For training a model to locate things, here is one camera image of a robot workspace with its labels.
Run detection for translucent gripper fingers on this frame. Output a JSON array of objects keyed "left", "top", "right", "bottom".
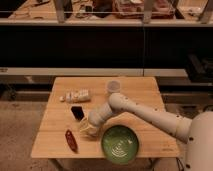
[{"left": 79, "top": 122, "right": 99, "bottom": 137}]

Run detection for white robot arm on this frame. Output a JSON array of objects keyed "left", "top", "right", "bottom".
[{"left": 79, "top": 93, "right": 213, "bottom": 171}]

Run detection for black standing eraser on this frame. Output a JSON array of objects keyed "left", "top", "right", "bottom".
[{"left": 71, "top": 106, "right": 84, "bottom": 121}]

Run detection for light wooden table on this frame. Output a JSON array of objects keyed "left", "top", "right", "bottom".
[{"left": 30, "top": 76, "right": 181, "bottom": 171}]

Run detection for green round plate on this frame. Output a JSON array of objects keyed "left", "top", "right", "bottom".
[{"left": 101, "top": 125, "right": 139, "bottom": 165}]

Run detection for translucent plastic cup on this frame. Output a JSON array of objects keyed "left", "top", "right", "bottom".
[{"left": 106, "top": 80, "right": 121, "bottom": 96}]

